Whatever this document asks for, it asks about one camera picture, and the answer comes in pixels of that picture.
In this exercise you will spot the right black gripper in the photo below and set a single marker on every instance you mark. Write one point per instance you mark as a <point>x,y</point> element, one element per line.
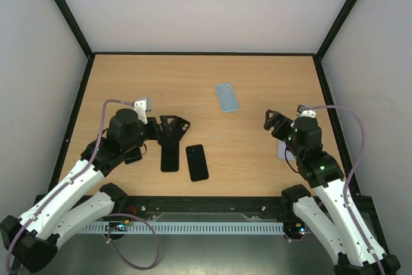
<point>280,125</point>

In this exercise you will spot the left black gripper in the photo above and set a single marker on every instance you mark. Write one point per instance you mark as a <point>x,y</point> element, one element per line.
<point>163,125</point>

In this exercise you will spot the black phone case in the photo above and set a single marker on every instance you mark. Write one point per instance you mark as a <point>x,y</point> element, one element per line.
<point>181,127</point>

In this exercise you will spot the lavender phone case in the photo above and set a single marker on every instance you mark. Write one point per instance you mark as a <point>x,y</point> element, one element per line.
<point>284,154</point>

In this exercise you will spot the black phone camera side up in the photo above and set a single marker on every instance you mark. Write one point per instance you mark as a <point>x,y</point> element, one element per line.
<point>197,163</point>

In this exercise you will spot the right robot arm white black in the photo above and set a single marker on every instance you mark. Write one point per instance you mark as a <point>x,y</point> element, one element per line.
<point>342,231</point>

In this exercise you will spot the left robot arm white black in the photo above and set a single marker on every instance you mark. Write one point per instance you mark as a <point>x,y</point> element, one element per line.
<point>34,237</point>

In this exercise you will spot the small black phone left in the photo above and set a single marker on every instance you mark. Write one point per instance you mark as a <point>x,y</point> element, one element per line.
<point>132,156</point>

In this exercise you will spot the light blue phone case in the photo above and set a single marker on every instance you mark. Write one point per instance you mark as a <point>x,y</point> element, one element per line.
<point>227,97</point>

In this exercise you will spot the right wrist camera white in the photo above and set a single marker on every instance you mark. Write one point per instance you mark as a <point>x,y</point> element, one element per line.
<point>306,111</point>

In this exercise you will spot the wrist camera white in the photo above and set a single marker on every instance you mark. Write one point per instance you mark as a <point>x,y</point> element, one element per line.
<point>141,107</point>
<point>306,111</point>

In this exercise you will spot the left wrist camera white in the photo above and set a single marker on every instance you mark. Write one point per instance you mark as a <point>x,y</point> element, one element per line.
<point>141,107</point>

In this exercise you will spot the black enclosure frame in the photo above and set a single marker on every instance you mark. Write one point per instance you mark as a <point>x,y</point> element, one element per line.
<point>317,58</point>

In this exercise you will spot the black front rail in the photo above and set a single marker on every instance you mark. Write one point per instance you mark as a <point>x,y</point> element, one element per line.
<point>263,207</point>

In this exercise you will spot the light blue slotted cable duct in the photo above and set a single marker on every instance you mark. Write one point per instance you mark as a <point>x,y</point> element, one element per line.
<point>187,228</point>

